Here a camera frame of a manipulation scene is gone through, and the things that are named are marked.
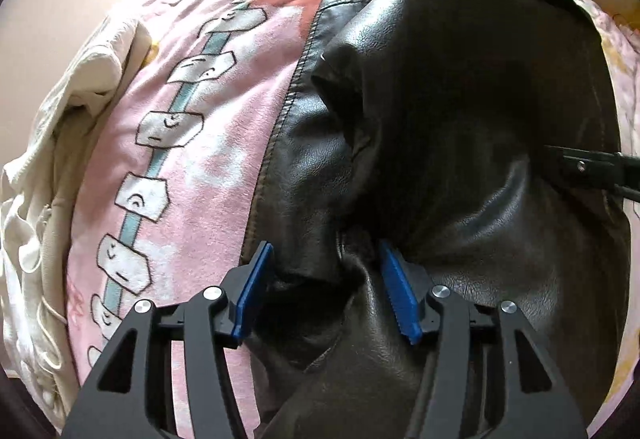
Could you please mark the black leather jacket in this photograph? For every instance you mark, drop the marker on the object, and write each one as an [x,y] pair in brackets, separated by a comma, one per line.
[450,119]

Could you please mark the cream white garment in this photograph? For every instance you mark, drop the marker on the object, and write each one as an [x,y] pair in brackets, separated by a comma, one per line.
[55,159]

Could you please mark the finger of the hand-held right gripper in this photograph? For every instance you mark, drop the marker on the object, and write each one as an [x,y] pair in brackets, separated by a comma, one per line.
[582,165]

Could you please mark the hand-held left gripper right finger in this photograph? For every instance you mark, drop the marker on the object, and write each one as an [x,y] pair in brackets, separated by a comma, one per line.
[400,295]

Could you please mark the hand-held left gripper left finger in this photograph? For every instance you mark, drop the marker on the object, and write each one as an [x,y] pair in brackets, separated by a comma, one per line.
[251,290]

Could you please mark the pink printed blanket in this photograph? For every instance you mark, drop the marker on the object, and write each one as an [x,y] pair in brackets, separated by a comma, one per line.
[200,169]

